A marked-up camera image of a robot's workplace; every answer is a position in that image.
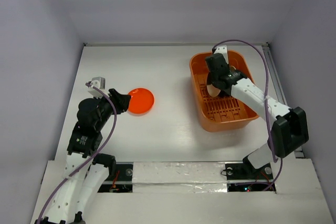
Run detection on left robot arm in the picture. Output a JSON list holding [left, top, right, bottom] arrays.
[[35, 85, 131, 223]]

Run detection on cream floral plate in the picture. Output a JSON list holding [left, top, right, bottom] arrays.
[[206, 65, 235, 97]]

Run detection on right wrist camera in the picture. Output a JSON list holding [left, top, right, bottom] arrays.
[[212, 46, 228, 61]]

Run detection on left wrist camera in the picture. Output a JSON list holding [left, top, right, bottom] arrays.
[[86, 77, 106, 98]]

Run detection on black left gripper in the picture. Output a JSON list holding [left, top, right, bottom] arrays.
[[95, 88, 130, 129]]

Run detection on orange plastic dish rack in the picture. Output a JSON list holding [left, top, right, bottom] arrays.
[[189, 52, 259, 132]]

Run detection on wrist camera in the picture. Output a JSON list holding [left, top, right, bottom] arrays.
[[86, 77, 106, 98], [212, 46, 228, 61]]

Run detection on silver foil tape strip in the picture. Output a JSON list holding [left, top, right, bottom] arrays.
[[132, 162, 227, 194]]

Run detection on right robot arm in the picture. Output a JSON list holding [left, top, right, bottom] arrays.
[[205, 53, 309, 178]]

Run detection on orange red plate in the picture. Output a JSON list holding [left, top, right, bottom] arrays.
[[128, 88, 155, 116]]

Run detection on aluminium side rail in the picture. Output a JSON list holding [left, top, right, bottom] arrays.
[[263, 46, 308, 159]]

